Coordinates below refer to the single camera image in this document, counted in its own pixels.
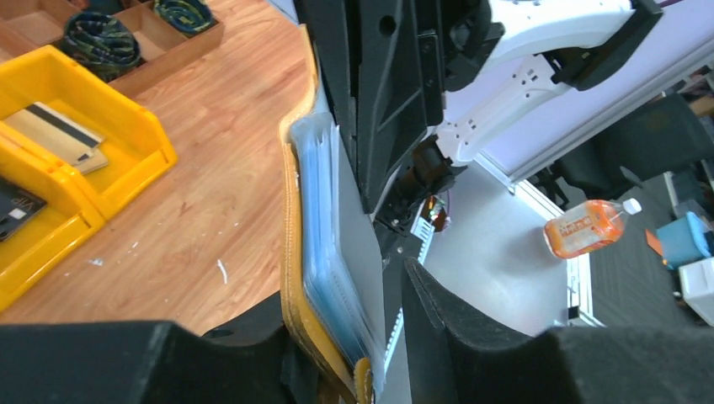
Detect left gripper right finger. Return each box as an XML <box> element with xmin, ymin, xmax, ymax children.
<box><xmin>402</xmin><ymin>258</ymin><xmax>713</xmax><ymax>403</ymax></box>

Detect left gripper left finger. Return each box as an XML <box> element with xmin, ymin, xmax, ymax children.
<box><xmin>1</xmin><ymin>294</ymin><xmax>318</xmax><ymax>403</ymax></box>

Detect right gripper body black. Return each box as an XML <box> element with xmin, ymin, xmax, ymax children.
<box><xmin>296</xmin><ymin>0</ymin><xmax>447</xmax><ymax>135</ymax></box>

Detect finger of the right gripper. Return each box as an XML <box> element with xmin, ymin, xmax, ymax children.
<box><xmin>356</xmin><ymin>1</ymin><xmax>441</xmax><ymax>213</ymax></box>

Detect yellow leather card holder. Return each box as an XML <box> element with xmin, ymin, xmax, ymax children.
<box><xmin>278</xmin><ymin>25</ymin><xmax>386</xmax><ymax>403</ymax></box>

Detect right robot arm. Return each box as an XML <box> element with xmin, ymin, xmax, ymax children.
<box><xmin>295</xmin><ymin>1</ymin><xmax>663</xmax><ymax>232</ymax></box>

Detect black cards in bin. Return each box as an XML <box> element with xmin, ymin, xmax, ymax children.
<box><xmin>1</xmin><ymin>178</ymin><xmax>47</xmax><ymax>242</ymax></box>

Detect gold cards in bin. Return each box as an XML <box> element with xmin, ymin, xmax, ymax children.
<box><xmin>3</xmin><ymin>102</ymin><xmax>109</xmax><ymax>173</ymax></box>

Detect black green coiled belt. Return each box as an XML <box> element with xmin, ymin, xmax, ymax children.
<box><xmin>153</xmin><ymin>0</ymin><xmax>215</xmax><ymax>37</ymax></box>

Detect orange drink bottle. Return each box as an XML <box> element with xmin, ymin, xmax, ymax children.
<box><xmin>543</xmin><ymin>198</ymin><xmax>642</xmax><ymax>259</ymax></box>

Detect yellow bin middle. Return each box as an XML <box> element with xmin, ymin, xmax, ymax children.
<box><xmin>1</xmin><ymin>126</ymin><xmax>106</xmax><ymax>310</ymax></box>

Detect yellow bin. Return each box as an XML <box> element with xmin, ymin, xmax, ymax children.
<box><xmin>1</xmin><ymin>126</ymin><xmax>106</xmax><ymax>310</ymax></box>
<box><xmin>1</xmin><ymin>45</ymin><xmax>177</xmax><ymax>220</ymax></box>

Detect yellow bin right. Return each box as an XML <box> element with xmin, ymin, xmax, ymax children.
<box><xmin>1</xmin><ymin>45</ymin><xmax>177</xmax><ymax>220</ymax></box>

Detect blue box on floor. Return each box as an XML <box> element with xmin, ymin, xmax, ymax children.
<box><xmin>655</xmin><ymin>211</ymin><xmax>713</xmax><ymax>270</ymax></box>

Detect black office chair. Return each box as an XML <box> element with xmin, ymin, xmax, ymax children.
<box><xmin>551</xmin><ymin>93</ymin><xmax>713</xmax><ymax>199</ymax></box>

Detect black coiled belt front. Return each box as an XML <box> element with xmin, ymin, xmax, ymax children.
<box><xmin>59</xmin><ymin>11</ymin><xmax>142</xmax><ymax>82</ymax></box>

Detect brown wooden compartment tray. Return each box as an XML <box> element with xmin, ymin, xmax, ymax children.
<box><xmin>1</xmin><ymin>0</ymin><xmax>225</xmax><ymax>97</ymax></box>

